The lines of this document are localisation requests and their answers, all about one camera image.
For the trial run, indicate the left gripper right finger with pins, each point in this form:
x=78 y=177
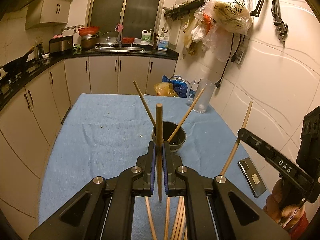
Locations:
x=173 y=185

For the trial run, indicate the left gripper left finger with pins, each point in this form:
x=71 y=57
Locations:
x=145 y=184

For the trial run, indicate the wooden chopstick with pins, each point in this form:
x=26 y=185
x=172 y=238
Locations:
x=159 y=143
x=186 y=115
x=149 y=213
x=182 y=228
x=176 y=218
x=144 y=103
x=167 y=216
x=179 y=222
x=237 y=142

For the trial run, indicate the lower kitchen cabinets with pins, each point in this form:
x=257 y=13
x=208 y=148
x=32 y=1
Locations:
x=30 y=124

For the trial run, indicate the kitchen window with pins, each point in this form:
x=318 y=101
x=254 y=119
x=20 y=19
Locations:
x=134 y=15

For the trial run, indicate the upper kitchen cabinet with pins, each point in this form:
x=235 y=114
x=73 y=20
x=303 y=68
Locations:
x=43 y=13

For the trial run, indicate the black perforated utensil holder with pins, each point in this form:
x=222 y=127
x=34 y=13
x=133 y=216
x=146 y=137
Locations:
x=178 y=139

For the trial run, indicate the black smartphone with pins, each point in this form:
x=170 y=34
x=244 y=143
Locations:
x=252 y=176

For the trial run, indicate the yellow plastic bag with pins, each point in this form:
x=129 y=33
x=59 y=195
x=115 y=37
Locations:
x=165 y=89

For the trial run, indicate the clear plastic pitcher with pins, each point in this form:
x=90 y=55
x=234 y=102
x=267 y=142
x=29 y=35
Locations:
x=205 y=89

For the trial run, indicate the blue plastic bag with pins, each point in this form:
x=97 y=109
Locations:
x=180 y=85

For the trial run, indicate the blue label bottle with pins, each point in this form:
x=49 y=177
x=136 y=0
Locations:
x=163 y=43

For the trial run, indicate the white detergent jug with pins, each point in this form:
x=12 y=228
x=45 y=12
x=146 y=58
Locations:
x=146 y=37

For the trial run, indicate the small red bowl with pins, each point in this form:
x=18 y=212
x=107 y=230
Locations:
x=128 y=40

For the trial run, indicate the glass pot lid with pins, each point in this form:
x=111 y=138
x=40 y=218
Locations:
x=106 y=41

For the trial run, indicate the steel stock pot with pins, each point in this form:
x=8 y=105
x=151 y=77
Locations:
x=88 y=41

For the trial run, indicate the black rice cooker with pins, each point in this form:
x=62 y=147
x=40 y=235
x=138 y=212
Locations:
x=61 y=45

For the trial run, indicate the red plastic basin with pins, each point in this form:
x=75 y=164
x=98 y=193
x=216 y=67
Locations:
x=88 y=31

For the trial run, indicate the steel kettle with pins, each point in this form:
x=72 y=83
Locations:
x=39 y=51

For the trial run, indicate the black wok pan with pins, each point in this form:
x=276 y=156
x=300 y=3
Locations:
x=18 y=65

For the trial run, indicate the hanging plastic bags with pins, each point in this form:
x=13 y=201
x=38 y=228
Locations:
x=215 y=23

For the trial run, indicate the wall power socket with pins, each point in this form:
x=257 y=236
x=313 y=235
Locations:
x=240 y=54

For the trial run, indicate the black wall shelf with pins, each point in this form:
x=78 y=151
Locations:
x=183 y=9

